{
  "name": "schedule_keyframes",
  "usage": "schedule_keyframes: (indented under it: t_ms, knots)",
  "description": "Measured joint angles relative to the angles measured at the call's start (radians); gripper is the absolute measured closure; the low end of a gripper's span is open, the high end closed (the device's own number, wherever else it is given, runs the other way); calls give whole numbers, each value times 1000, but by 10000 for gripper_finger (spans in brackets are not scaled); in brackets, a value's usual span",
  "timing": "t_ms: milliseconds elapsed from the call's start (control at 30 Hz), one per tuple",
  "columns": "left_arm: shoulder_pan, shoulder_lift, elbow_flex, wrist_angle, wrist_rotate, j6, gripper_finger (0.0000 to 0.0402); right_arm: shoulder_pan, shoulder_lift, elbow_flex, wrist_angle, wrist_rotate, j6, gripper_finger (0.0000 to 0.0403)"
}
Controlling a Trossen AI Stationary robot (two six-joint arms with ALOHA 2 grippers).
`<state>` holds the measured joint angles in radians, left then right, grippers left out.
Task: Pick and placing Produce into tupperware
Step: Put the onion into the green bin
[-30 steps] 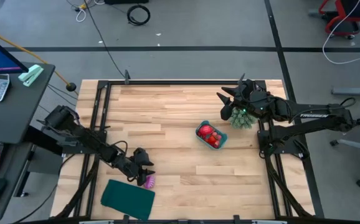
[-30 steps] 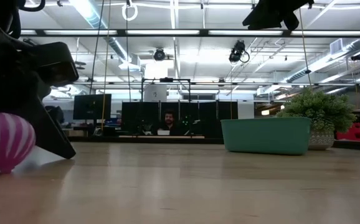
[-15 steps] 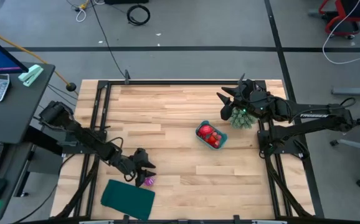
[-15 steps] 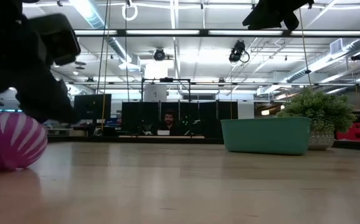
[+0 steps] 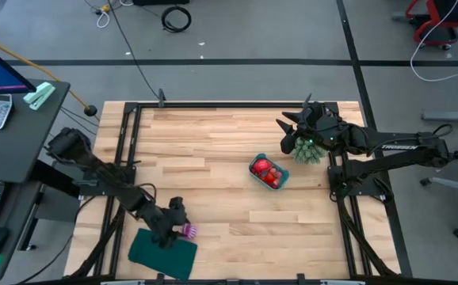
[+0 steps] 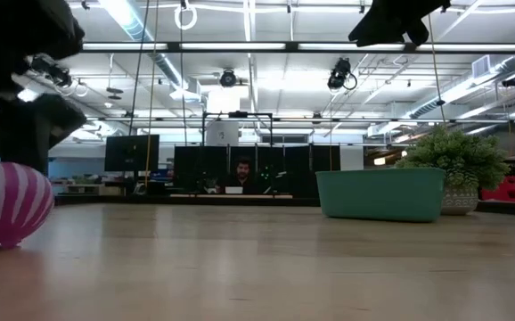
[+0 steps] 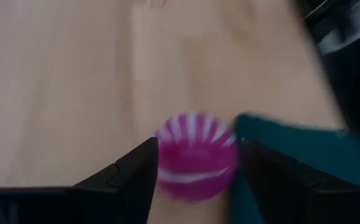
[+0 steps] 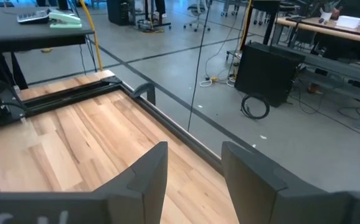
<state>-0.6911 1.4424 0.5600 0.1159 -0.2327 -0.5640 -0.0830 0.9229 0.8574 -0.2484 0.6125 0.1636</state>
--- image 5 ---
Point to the black desk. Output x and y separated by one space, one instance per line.
15 150

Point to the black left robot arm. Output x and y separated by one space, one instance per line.
106 174

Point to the red toy dragon fruit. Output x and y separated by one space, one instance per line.
261 165

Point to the black aluminium table frame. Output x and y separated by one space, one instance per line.
233 105

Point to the teal plastic container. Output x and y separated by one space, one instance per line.
285 173

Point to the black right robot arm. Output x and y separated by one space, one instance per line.
403 148

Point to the dark green cloth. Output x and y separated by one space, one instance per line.
157 257

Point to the purple white striped onion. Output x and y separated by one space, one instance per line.
191 231

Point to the grey desk foot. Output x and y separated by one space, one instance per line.
451 115

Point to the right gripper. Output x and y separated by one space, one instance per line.
320 124

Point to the green potted plant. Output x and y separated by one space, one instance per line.
307 152

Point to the black box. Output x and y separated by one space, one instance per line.
161 1

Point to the mint green stapler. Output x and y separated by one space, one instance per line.
39 95

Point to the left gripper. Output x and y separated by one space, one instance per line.
165 219

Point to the dark grey lower desk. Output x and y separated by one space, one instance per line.
15 221

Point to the yellow plug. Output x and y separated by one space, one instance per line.
105 7

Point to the red and black cart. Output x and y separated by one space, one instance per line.
451 10

